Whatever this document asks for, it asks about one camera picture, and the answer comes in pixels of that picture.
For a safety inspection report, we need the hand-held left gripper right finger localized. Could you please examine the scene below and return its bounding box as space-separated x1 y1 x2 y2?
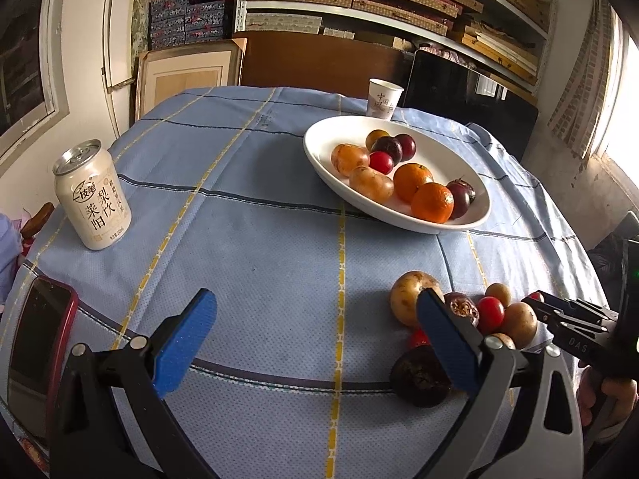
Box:
416 288 585 479

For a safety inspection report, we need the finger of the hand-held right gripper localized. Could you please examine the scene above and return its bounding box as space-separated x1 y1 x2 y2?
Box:
536 309 605 335
522 293 617 323

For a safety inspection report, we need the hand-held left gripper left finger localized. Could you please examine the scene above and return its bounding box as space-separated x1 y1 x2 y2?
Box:
47 288 220 479

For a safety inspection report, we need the small dark wrinkled passion fruit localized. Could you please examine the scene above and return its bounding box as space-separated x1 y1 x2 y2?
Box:
443 292 481 330

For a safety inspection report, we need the wrinkled dark brown passion fruit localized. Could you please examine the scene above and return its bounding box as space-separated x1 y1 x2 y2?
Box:
390 345 452 408

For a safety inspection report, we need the small tan fruit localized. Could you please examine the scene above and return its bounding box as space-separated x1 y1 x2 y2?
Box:
485 283 512 309

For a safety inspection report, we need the large tan passion fruit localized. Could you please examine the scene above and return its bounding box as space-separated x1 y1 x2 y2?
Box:
390 271 444 329

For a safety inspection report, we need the small dark red plum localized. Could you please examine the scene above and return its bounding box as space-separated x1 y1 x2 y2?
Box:
452 176 476 204

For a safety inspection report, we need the orange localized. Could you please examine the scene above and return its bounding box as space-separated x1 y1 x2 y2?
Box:
393 162 434 204
411 182 455 224

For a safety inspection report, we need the dark purple passion fruit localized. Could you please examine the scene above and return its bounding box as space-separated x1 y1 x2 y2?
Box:
371 137 403 165

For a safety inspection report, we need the white oval bowl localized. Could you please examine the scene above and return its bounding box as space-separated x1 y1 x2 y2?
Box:
303 116 492 234

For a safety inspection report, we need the person's right hand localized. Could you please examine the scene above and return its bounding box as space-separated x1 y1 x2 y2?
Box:
576 366 637 430

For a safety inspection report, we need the black chair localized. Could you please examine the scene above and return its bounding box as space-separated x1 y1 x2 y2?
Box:
586 210 639 285

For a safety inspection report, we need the blue striped tablecloth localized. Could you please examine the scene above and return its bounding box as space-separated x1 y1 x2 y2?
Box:
0 86 607 479

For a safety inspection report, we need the phone in red case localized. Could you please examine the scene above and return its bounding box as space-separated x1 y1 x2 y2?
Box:
7 276 79 427

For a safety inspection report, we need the white beverage can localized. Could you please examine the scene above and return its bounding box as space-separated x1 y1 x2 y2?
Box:
53 139 131 251

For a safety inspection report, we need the brown wooden chair knob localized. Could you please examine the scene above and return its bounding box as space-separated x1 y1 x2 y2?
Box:
20 202 56 238

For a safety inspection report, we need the purple floral cloth pile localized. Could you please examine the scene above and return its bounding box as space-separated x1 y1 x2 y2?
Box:
0 212 23 305

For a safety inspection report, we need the beige lattice curtain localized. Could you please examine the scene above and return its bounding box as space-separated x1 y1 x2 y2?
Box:
546 0 622 158

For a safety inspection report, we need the black monitor screen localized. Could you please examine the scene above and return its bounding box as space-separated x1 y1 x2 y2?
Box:
402 50 540 160

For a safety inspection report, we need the bright side window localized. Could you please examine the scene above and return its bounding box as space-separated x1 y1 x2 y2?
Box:
589 0 639 170

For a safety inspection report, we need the white paper cup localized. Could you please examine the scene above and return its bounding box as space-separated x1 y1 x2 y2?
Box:
368 78 404 121

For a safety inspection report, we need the stack of light wooden frames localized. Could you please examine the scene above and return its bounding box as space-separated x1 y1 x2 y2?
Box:
462 20 540 85

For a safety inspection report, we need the pink floral cloth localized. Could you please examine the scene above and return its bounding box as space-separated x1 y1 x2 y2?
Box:
419 45 470 61

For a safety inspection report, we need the white leaning slat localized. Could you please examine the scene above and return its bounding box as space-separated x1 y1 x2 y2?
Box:
100 0 141 135

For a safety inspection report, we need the brown wooden board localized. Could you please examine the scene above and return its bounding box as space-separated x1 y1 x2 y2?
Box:
240 31 415 105

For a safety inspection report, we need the stack of blue patterned boxes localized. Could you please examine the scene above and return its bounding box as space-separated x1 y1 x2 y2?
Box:
149 0 235 51

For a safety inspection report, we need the white framed window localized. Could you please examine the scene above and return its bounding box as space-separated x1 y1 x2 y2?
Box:
0 0 71 160

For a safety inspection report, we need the green marbled panel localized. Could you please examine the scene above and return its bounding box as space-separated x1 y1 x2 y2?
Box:
132 0 155 55

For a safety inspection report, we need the white metal shelf rack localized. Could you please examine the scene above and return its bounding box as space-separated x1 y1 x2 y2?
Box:
234 0 557 85

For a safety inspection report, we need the light wooden picture frame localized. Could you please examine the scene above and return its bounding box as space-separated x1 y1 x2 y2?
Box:
136 37 248 123

